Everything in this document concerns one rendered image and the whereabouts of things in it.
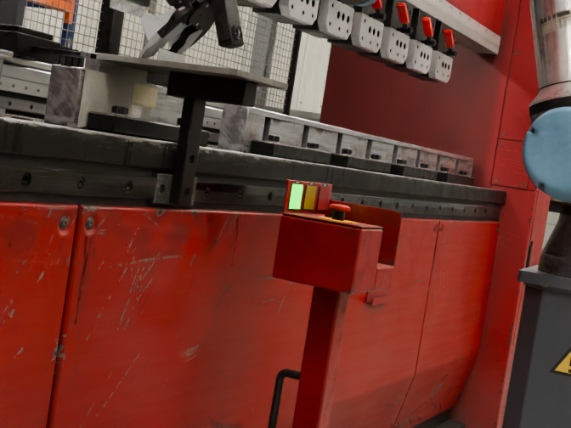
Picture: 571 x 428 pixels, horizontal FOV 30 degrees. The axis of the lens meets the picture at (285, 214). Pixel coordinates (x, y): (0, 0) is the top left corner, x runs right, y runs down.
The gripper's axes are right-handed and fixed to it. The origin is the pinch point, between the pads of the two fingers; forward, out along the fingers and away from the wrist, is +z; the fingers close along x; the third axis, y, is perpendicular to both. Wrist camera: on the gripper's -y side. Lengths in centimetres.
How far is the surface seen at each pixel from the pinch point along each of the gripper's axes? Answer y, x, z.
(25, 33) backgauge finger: 21.8, 0.3, 16.4
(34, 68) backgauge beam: 21.7, -9.3, 23.3
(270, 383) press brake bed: -45, -49, 40
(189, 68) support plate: -9.3, 8.3, -5.8
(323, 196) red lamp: -26.4, -37.8, 3.1
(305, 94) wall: 245, -732, 151
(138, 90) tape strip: 0.3, -3.5, 7.5
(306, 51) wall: 275, -733, 125
